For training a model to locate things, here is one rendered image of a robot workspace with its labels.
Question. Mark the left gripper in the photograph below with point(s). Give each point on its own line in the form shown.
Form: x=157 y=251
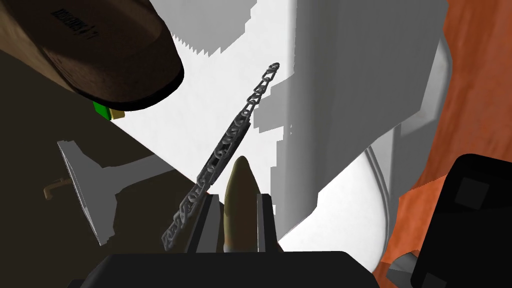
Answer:
x=472 y=224

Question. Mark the yellow block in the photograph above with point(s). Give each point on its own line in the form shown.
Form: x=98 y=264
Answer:
x=117 y=114

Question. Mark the brown shoe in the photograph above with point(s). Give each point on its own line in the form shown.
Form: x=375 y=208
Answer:
x=100 y=52

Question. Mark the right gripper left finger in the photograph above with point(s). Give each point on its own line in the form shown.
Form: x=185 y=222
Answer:
x=206 y=232

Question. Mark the olive pointed object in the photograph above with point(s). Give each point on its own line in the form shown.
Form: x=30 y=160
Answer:
x=241 y=200

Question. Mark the green block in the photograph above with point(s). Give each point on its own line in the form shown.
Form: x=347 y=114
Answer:
x=102 y=109

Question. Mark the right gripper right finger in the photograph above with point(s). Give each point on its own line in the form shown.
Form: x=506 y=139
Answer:
x=265 y=224

